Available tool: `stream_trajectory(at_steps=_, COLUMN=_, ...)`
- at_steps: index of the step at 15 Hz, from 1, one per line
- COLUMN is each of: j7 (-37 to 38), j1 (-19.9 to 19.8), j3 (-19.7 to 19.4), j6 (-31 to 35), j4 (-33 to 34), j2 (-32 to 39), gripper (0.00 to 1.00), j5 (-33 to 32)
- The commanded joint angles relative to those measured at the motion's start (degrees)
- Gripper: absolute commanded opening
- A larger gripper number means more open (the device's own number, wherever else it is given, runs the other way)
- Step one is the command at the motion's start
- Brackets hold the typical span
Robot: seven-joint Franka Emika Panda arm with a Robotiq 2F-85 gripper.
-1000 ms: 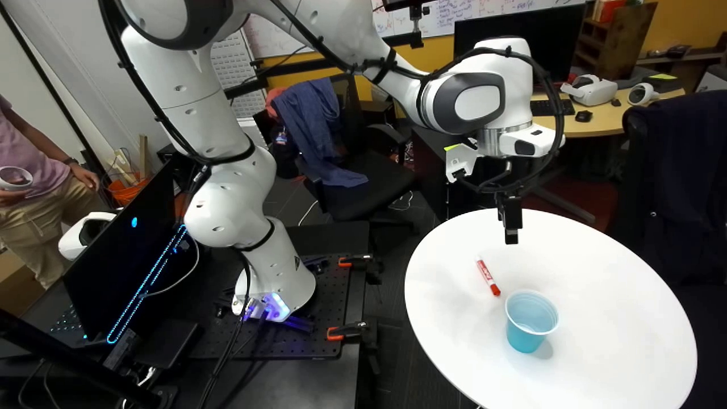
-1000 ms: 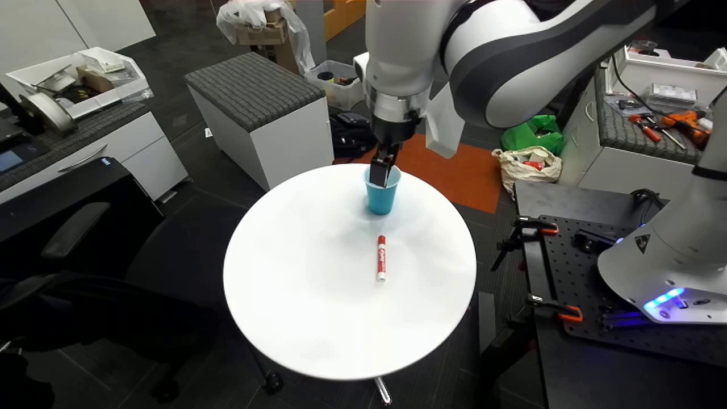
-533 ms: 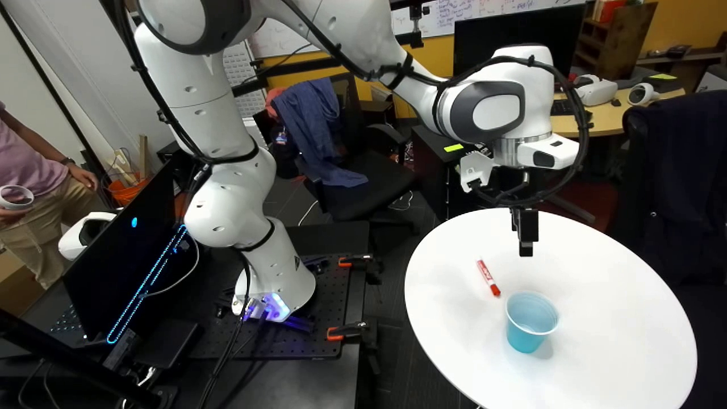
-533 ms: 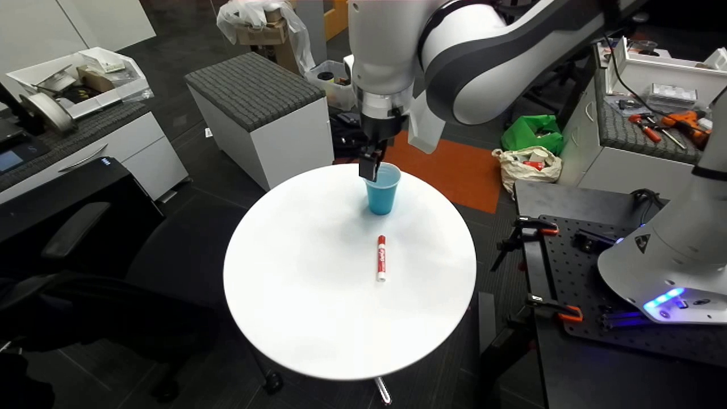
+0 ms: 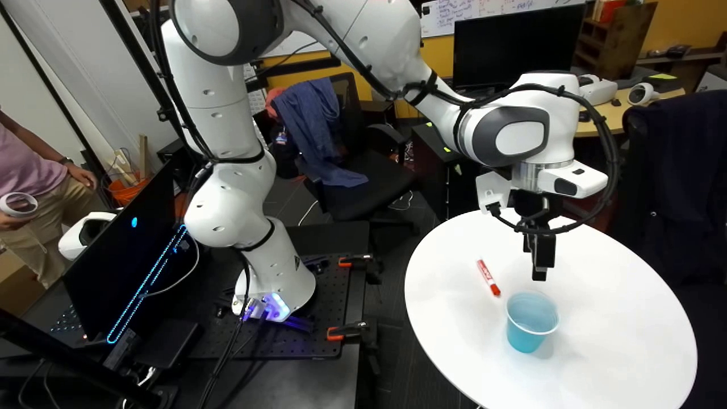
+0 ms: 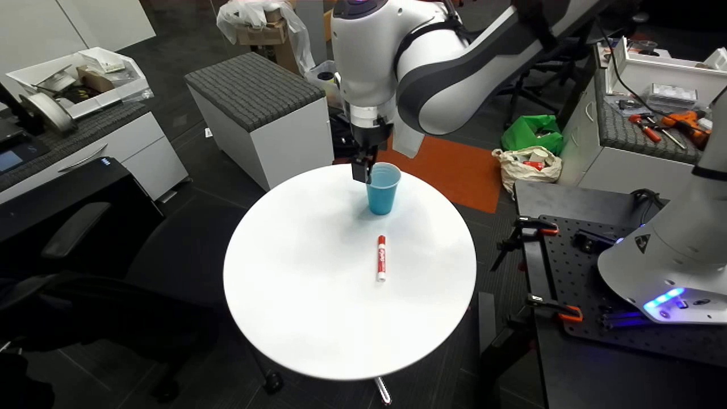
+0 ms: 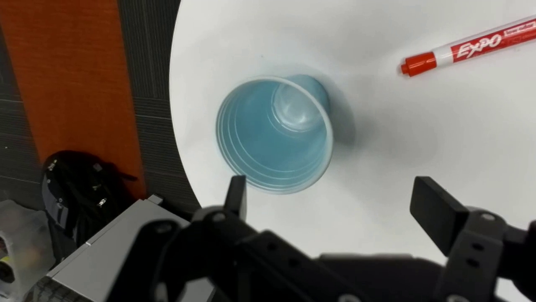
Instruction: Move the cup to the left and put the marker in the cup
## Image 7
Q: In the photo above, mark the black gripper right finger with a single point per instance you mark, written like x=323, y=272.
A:
x=438, y=215

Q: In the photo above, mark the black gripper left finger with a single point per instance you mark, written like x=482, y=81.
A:
x=237, y=195

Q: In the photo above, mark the red Expo marker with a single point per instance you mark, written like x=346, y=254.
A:
x=475, y=48

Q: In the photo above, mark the black chair caster base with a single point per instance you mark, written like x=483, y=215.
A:
x=85, y=195

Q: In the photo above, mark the blue plastic cup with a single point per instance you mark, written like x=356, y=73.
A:
x=269, y=140

